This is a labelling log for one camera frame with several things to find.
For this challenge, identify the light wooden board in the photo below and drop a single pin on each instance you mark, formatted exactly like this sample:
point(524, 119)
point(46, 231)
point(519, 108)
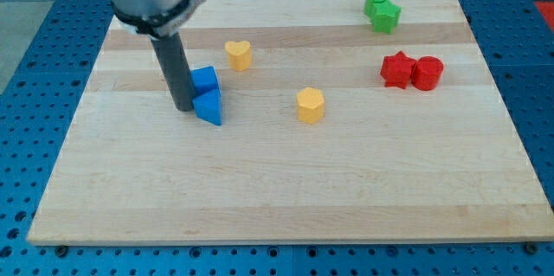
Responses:
point(384, 164)

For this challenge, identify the yellow hexagon block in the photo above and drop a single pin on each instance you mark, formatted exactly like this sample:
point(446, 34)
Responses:
point(310, 105)

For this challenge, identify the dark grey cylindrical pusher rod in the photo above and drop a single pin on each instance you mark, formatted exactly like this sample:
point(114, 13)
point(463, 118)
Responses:
point(175, 68)

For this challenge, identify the red cylinder block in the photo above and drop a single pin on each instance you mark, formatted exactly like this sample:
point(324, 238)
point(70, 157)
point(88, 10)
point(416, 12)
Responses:
point(427, 73)

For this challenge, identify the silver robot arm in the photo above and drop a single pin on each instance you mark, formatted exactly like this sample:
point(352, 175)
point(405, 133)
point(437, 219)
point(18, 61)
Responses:
point(161, 20)

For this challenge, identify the red star block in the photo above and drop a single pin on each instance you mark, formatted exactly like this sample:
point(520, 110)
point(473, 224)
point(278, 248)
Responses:
point(397, 69)

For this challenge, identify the blue cube block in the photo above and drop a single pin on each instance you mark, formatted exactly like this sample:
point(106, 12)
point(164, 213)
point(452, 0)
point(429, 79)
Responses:
point(204, 80)

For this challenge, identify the blue triangle block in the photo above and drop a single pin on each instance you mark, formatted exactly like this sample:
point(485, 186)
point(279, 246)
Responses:
point(208, 107)

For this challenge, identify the yellow heart block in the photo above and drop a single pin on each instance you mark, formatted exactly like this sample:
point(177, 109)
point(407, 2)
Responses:
point(239, 55)

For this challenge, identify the green star block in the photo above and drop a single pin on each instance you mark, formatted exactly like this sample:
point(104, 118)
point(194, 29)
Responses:
point(385, 17)

